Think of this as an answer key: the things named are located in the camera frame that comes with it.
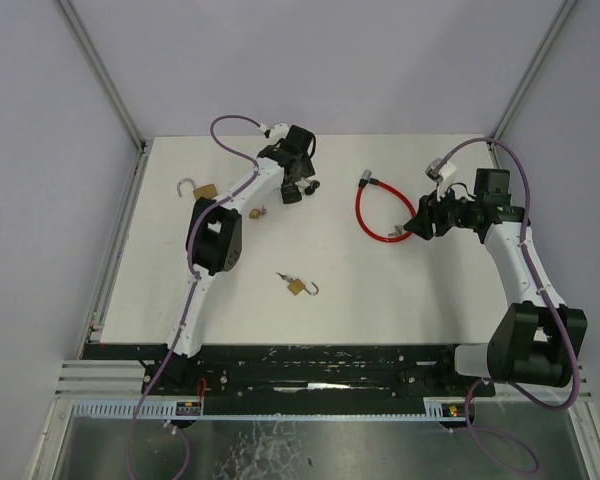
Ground silver cable lock keys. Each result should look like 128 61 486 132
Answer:
387 225 404 238

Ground black Kaijing padlock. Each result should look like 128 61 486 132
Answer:
280 184 302 205

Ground black-headed key bunch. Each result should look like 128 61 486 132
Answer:
303 180 321 196

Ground red cable lock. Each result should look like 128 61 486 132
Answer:
354 169 416 244

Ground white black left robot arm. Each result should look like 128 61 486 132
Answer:
144 114 316 395

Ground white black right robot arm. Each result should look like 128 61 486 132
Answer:
405 166 587 387

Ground large brass padlock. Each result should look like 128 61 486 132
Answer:
176 178 218 200

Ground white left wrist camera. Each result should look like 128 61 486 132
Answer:
259 122 289 140

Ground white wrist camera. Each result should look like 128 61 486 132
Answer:
259 122 289 140
425 158 457 200

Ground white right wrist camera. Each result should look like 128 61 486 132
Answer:
425 158 457 200

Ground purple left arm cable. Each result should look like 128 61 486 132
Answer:
124 114 271 480

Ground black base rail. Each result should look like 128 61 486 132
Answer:
81 343 475 397

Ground white slotted cable duct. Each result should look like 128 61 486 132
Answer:
73 393 465 421

